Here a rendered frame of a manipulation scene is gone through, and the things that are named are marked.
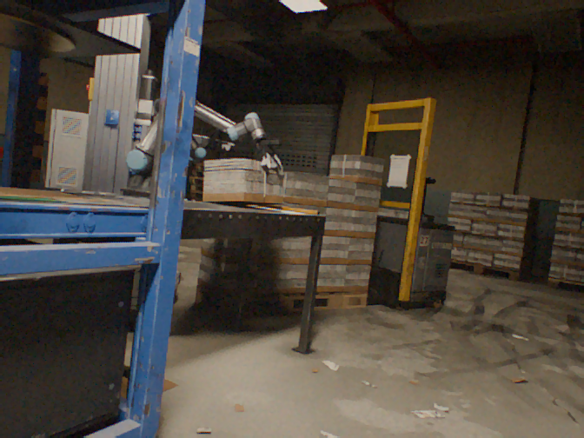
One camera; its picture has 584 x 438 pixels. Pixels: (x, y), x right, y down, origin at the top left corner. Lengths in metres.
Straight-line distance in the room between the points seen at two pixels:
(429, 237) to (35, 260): 3.74
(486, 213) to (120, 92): 6.24
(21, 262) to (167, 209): 0.45
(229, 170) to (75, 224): 1.26
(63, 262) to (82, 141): 1.93
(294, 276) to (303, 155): 7.75
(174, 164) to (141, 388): 0.72
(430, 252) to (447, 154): 5.65
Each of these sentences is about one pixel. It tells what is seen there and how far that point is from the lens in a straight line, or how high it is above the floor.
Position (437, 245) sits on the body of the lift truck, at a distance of 4.68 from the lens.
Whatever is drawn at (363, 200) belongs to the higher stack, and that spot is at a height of 0.92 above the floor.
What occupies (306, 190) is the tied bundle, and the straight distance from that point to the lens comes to 3.70.
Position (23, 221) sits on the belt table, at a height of 0.75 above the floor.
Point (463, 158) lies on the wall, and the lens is 10.02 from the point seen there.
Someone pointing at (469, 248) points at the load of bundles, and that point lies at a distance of 8.24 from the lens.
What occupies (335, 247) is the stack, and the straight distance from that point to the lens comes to 3.96.
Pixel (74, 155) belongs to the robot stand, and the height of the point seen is 0.98.
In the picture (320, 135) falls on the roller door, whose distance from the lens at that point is 11.19.
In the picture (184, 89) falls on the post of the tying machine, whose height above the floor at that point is 1.19.
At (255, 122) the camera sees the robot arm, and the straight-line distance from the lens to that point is 2.78.
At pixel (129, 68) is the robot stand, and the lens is 3.28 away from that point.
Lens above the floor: 0.91
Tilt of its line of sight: 3 degrees down
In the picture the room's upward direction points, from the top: 7 degrees clockwise
